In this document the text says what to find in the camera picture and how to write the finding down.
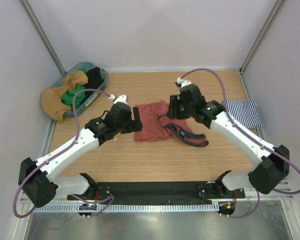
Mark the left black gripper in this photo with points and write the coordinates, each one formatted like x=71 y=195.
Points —
x=135 y=125

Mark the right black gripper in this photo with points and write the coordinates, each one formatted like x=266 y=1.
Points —
x=173 y=107

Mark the pink tank top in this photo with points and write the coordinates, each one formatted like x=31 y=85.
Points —
x=157 y=126

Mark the blue white striped tank top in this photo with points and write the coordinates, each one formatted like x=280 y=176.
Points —
x=245 y=112

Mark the tan tank top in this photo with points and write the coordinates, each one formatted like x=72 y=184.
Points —
x=51 y=98

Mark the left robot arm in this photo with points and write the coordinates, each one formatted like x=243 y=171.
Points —
x=39 y=179

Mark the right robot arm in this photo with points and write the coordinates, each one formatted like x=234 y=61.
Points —
x=268 y=169

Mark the black tank top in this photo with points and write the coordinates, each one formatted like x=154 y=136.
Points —
x=94 y=78

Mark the green tank top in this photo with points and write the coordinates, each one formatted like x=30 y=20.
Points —
x=72 y=96

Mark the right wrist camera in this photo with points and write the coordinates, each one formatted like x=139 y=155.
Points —
x=181 y=82

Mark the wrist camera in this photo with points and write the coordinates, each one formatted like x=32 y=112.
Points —
x=181 y=82
x=119 y=99

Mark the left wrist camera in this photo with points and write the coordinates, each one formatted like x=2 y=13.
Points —
x=119 y=99

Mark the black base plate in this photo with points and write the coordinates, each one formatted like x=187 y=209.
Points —
x=164 y=193

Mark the slotted cable duct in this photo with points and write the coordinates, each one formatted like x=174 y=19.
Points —
x=80 y=207

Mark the right corner aluminium post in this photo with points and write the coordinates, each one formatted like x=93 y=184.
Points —
x=270 y=19

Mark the corner aluminium post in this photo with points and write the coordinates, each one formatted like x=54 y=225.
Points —
x=42 y=35
x=270 y=19

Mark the left corner aluminium post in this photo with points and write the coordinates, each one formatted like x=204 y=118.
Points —
x=42 y=35

